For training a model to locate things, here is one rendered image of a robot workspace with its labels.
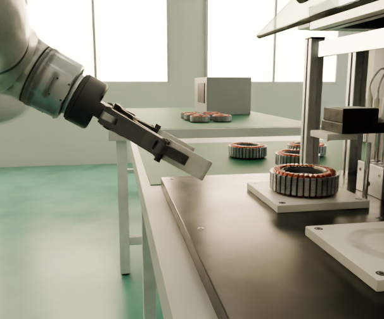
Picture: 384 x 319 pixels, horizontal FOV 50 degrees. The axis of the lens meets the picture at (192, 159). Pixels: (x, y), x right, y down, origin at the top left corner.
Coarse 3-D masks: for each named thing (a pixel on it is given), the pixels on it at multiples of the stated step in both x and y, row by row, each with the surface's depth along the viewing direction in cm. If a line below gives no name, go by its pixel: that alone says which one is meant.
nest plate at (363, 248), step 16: (336, 224) 53; (352, 224) 53; (368, 224) 53; (320, 240) 48; (336, 240) 47; (352, 240) 47; (368, 240) 47; (336, 256) 45; (352, 256) 43; (368, 256) 43; (352, 272) 42; (368, 272) 39
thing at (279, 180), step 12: (276, 168) 70; (288, 168) 72; (300, 168) 72; (312, 168) 72; (324, 168) 69; (276, 180) 67; (288, 180) 65; (300, 180) 64; (312, 180) 64; (324, 180) 64; (336, 180) 66; (288, 192) 65; (300, 192) 64; (312, 192) 64; (324, 192) 64
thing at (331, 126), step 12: (324, 108) 71; (336, 108) 67; (348, 108) 65; (360, 108) 66; (372, 108) 66; (324, 120) 71; (336, 120) 67; (348, 120) 65; (360, 120) 66; (372, 120) 66; (312, 132) 70; (324, 132) 68; (336, 132) 67; (348, 132) 66; (360, 132) 66; (372, 132) 66
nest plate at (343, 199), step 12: (252, 192) 73; (264, 192) 68; (276, 192) 68; (336, 192) 68; (348, 192) 68; (276, 204) 62; (288, 204) 62; (300, 204) 62; (312, 204) 62; (324, 204) 63; (336, 204) 63; (348, 204) 63; (360, 204) 64
